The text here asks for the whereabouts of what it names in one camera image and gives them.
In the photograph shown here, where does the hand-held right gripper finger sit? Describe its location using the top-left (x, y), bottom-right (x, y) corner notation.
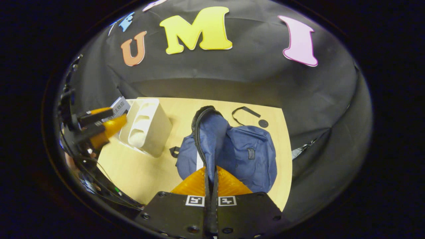
top-left (134, 166), bottom-right (212, 239)
top-left (212, 166), bottom-right (286, 239)

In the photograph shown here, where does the blue schoolbag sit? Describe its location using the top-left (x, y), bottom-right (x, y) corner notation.
top-left (169, 105), bottom-right (278, 194)

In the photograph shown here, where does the white bookshelf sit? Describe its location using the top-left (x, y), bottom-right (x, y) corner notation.
top-left (119, 98), bottom-right (173, 158)

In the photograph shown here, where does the white book with printed cover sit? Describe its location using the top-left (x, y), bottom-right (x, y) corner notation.
top-left (101, 96), bottom-right (131, 124)

